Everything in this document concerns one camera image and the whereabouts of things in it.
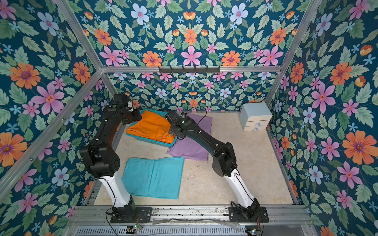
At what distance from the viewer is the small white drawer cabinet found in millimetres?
995

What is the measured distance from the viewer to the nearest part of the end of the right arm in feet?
2.13

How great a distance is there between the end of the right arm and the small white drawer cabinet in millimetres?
489
